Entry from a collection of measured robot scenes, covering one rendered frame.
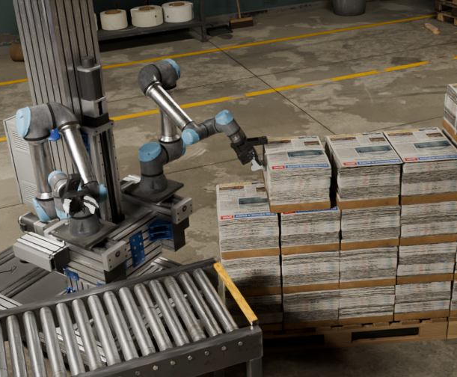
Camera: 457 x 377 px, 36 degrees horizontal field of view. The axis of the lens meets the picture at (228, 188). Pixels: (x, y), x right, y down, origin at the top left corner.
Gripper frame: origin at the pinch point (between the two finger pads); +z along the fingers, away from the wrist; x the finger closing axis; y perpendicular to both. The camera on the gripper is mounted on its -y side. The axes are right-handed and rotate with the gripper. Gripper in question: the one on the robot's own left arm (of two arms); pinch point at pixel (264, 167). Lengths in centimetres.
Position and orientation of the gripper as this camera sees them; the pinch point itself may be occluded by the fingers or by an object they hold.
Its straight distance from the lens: 338.6
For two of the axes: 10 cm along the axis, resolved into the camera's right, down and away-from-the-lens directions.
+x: 0.5, 4.6, -8.9
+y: -8.4, 5.1, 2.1
